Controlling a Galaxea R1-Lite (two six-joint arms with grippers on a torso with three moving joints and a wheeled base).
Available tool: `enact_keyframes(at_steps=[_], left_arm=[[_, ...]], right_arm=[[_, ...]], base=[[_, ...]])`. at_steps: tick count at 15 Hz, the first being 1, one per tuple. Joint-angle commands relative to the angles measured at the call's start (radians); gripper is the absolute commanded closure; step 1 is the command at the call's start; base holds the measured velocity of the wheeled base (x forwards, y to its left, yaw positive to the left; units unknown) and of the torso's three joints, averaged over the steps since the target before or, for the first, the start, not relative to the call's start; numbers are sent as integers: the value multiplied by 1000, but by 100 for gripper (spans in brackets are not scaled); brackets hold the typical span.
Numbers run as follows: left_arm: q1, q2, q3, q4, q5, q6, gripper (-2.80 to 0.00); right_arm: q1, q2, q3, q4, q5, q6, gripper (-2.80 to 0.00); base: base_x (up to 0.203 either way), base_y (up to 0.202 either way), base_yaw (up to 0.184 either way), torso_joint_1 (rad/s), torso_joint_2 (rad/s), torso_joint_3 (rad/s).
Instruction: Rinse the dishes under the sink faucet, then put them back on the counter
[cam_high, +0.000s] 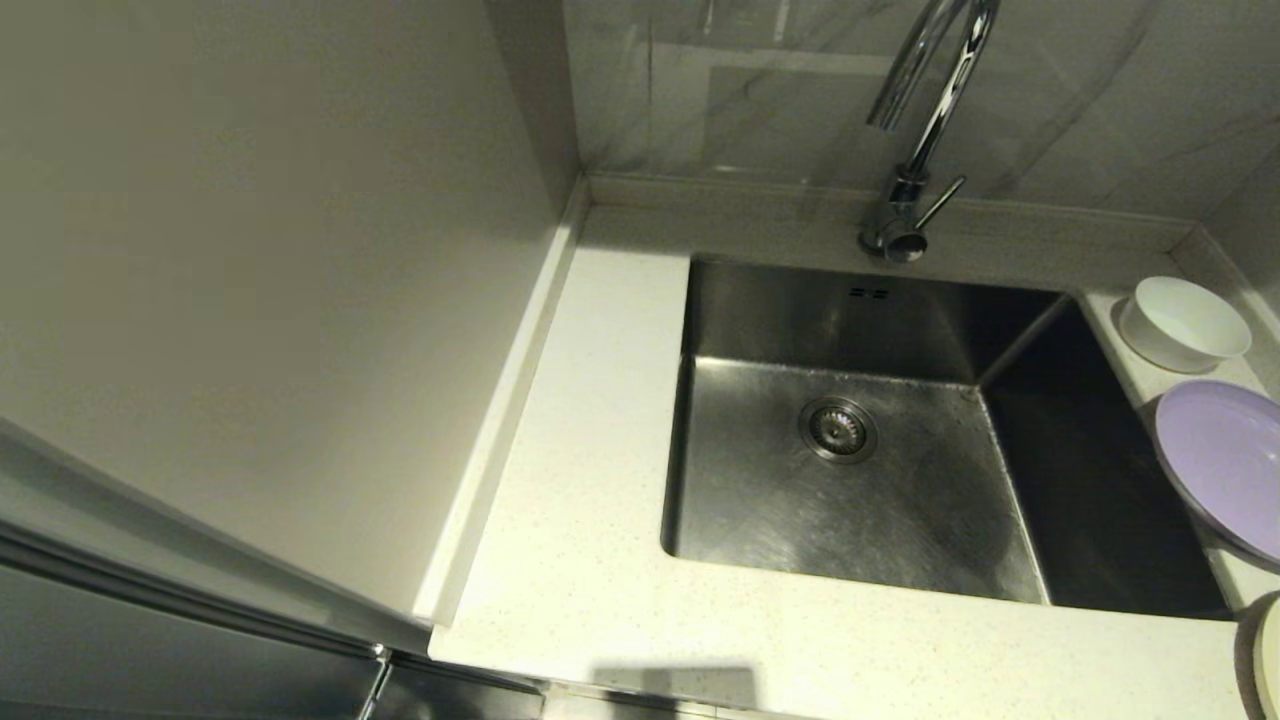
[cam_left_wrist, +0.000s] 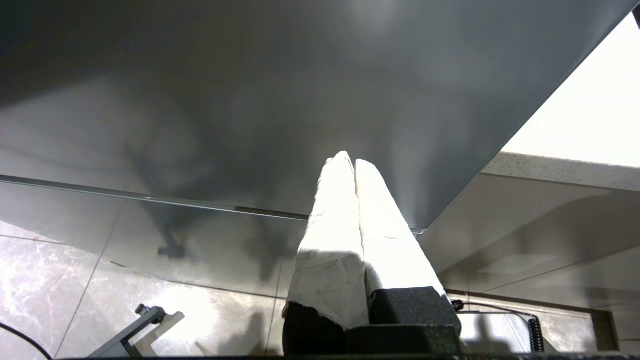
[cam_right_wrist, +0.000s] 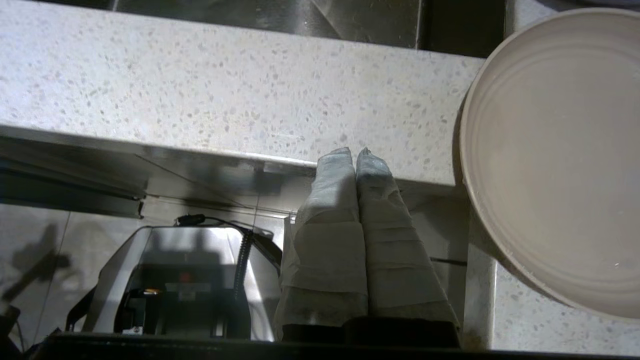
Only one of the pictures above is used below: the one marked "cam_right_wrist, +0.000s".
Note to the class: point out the steel under-counter cabinet front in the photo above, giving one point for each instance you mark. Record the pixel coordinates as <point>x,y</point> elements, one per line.
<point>150,175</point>

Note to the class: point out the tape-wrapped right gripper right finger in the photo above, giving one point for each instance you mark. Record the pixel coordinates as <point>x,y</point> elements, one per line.
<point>395,260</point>

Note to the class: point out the beige plastic plate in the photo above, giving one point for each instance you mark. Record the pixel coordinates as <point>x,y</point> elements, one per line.
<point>560,160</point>

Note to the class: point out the stainless steel sink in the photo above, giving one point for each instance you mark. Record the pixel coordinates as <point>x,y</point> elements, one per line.
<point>300,17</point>

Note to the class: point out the shiny metal robot base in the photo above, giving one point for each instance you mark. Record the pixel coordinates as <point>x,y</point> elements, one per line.
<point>170,280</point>

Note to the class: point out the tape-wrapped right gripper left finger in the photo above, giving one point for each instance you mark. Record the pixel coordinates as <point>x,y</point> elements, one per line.
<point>325,250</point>

